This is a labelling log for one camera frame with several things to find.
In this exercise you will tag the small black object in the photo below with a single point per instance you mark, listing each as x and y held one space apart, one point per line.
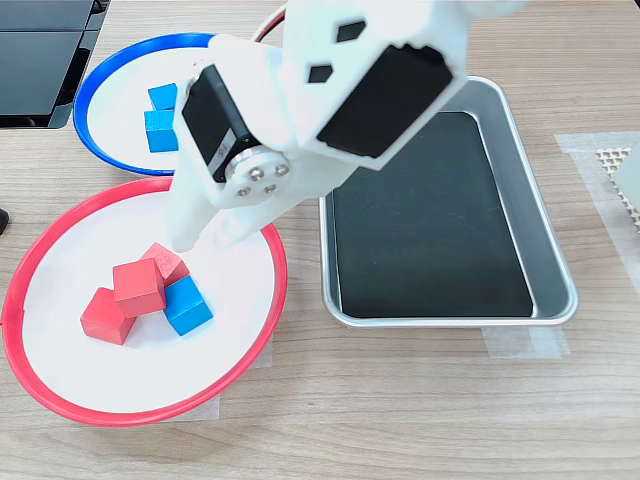
3 222

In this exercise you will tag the pale perforated plate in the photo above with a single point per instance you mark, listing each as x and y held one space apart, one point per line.
612 160

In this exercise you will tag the steel tray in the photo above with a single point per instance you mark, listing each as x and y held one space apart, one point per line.
545 250

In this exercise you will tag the blue cube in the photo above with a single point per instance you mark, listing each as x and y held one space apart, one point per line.
162 95
160 132
187 310

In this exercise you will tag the blue-rimmed white plate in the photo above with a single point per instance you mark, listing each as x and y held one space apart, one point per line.
115 100

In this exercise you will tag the clear tape strip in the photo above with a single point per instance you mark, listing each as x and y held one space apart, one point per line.
525 342
210 407
266 357
585 170

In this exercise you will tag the black flat electronic device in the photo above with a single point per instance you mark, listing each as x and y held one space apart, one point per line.
35 70

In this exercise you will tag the black mat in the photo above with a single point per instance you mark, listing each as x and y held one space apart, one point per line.
425 240

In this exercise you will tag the red-rimmed white plate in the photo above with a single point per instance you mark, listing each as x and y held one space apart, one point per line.
200 350

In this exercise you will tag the red cube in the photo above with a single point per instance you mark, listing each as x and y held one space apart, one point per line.
170 260
139 287
102 317

